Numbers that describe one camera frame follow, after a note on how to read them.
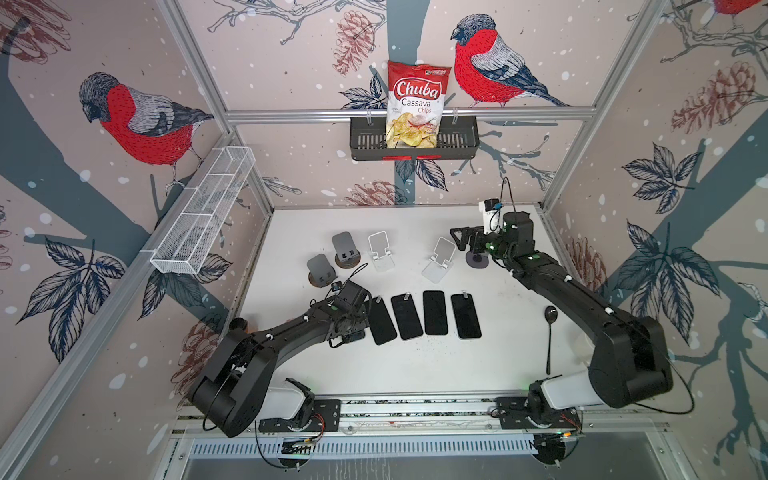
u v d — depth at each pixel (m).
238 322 0.81
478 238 0.75
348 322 0.66
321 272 0.99
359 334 0.85
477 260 1.04
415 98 0.83
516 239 0.65
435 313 0.95
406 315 0.91
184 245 0.71
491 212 0.74
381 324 0.90
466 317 0.91
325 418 0.73
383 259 1.01
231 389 0.42
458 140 1.07
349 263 1.01
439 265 0.98
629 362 0.42
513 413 0.73
